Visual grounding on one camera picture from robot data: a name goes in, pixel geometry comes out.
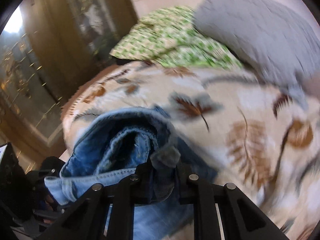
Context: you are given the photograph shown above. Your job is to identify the green patterned cloth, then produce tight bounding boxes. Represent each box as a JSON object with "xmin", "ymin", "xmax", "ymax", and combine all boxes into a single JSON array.
[{"xmin": 110, "ymin": 6, "xmax": 243, "ymax": 69}]

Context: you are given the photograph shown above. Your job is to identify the wooden glass-door cabinet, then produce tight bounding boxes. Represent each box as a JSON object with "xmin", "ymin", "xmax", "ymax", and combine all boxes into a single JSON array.
[{"xmin": 1, "ymin": 0, "xmax": 137, "ymax": 171}]

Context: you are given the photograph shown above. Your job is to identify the beige leaf-print blanket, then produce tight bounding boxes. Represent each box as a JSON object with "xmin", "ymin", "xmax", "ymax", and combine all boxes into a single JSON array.
[{"xmin": 61, "ymin": 62, "xmax": 319, "ymax": 239}]

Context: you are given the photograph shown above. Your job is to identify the grey quilted pillow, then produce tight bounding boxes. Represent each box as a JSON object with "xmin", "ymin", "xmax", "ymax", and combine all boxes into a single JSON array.
[{"xmin": 193, "ymin": 0, "xmax": 319, "ymax": 109}]

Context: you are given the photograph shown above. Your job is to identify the blue denim jeans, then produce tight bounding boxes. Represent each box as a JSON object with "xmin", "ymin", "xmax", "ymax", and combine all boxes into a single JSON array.
[{"xmin": 44, "ymin": 106, "xmax": 217, "ymax": 239}]

